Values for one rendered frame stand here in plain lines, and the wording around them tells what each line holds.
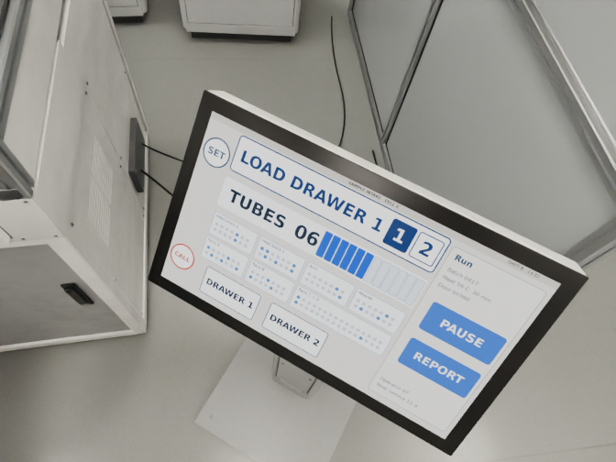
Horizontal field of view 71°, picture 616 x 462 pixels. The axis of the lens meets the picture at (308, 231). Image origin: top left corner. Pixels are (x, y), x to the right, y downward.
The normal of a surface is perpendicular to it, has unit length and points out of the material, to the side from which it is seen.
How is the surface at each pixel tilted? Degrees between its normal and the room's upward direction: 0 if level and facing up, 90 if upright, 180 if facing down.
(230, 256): 50
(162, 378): 0
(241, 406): 3
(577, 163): 90
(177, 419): 0
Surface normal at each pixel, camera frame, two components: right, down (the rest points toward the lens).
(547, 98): -0.99, 0.06
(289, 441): 0.07, -0.43
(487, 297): -0.30, 0.27
